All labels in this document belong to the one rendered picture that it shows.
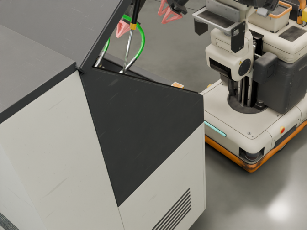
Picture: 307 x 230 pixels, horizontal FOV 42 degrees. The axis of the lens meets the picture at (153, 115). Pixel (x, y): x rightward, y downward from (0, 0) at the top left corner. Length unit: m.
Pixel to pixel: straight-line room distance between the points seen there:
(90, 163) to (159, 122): 0.35
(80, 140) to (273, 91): 1.58
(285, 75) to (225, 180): 0.76
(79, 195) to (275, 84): 1.52
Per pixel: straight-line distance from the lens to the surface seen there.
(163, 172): 1.78
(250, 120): 2.63
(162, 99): 1.52
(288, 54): 2.37
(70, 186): 1.34
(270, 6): 1.97
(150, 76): 1.91
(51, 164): 1.23
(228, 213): 2.52
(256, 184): 2.66
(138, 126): 1.46
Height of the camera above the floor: 2.13
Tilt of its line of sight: 43 degrees down
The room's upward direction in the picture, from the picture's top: 8 degrees counter-clockwise
